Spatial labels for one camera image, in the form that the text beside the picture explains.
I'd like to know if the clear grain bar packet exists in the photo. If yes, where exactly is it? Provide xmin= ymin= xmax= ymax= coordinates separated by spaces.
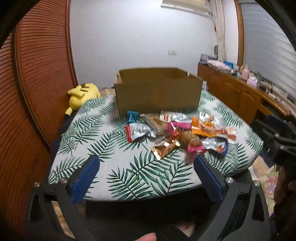
xmin=140 ymin=113 xmax=169 ymax=137

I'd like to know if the pink thermos bottle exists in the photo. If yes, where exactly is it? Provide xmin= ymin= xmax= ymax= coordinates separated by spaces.
xmin=240 ymin=64 xmax=250 ymax=81

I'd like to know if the pink chicken leg packet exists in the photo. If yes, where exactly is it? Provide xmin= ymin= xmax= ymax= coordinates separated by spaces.
xmin=166 ymin=121 xmax=207 ymax=154

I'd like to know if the brown cardboard box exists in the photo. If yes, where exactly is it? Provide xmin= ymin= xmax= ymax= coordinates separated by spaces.
xmin=114 ymin=67 xmax=203 ymax=116

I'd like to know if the orange snack packet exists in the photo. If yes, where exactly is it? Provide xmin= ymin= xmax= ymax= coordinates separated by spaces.
xmin=191 ymin=116 xmax=228 ymax=137

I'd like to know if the small white desk fan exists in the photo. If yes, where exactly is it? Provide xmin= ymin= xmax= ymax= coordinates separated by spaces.
xmin=214 ymin=45 xmax=219 ymax=60

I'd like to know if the wooden louvered wardrobe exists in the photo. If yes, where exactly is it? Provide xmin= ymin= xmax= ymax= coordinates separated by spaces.
xmin=1 ymin=1 xmax=78 ymax=233

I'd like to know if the white wall switch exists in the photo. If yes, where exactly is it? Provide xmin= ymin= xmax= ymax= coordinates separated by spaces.
xmin=168 ymin=50 xmax=177 ymax=55

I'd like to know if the white wall air conditioner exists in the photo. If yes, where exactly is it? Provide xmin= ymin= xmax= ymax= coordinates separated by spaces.
xmin=161 ymin=0 xmax=213 ymax=16

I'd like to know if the pink tissue box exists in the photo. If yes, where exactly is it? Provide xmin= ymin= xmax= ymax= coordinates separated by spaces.
xmin=247 ymin=74 xmax=257 ymax=88

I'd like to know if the wooden sideboard cabinet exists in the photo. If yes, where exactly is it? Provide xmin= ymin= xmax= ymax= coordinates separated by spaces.
xmin=197 ymin=63 xmax=295 ymax=125

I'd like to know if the yellow Pikachu plush toy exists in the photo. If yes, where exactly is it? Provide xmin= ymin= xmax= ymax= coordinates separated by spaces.
xmin=65 ymin=83 xmax=101 ymax=116

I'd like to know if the copper foil snack packet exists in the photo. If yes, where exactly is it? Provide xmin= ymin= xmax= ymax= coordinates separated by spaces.
xmin=152 ymin=136 xmax=180 ymax=161

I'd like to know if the person's right hand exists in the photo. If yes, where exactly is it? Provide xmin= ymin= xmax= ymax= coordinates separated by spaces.
xmin=273 ymin=166 xmax=296 ymax=218

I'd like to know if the silver red snack pouch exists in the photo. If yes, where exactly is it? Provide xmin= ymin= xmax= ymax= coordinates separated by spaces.
xmin=125 ymin=123 xmax=157 ymax=143

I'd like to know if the grey window roller blind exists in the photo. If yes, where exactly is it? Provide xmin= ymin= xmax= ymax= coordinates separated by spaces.
xmin=239 ymin=1 xmax=295 ymax=97

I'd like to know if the white blue duck gizzard pouch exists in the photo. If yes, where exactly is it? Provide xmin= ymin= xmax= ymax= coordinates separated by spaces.
xmin=201 ymin=137 xmax=228 ymax=156

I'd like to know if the small teal snack packet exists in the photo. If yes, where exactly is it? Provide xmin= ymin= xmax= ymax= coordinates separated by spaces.
xmin=126 ymin=111 xmax=139 ymax=123

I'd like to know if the beige floral curtain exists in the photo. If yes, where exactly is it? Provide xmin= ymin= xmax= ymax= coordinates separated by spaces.
xmin=209 ymin=0 xmax=227 ymax=61

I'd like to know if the blue box on sideboard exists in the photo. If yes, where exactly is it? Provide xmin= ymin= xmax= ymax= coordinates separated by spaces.
xmin=223 ymin=61 xmax=234 ymax=69

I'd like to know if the white red snack pouch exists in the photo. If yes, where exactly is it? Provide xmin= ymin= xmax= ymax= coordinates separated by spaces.
xmin=159 ymin=110 xmax=192 ymax=123

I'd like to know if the person's left hand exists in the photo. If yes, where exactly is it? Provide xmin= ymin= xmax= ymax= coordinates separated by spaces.
xmin=135 ymin=232 xmax=157 ymax=241

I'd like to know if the folded floral cloth stack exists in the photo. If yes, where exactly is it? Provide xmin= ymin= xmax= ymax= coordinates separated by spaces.
xmin=207 ymin=59 xmax=231 ymax=71

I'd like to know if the floral bed sheet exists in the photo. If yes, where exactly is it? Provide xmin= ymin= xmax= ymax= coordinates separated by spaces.
xmin=49 ymin=86 xmax=280 ymax=235

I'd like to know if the orange white sausage packet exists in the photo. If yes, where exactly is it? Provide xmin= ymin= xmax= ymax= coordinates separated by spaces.
xmin=198 ymin=113 xmax=236 ymax=143

